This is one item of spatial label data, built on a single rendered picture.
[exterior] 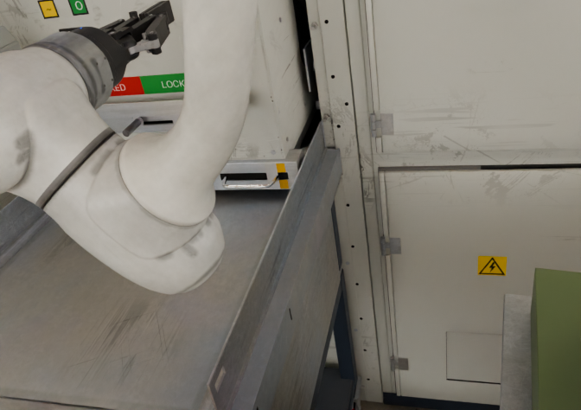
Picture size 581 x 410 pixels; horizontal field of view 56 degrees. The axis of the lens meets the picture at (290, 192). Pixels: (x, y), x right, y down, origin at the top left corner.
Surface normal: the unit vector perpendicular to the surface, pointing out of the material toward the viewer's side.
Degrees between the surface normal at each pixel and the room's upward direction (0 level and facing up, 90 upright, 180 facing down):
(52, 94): 57
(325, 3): 90
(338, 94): 90
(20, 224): 90
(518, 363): 0
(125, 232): 85
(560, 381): 1
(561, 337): 1
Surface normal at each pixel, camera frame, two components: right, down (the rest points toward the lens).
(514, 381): -0.15, -0.84
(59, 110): 0.73, -0.39
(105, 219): -0.14, 0.39
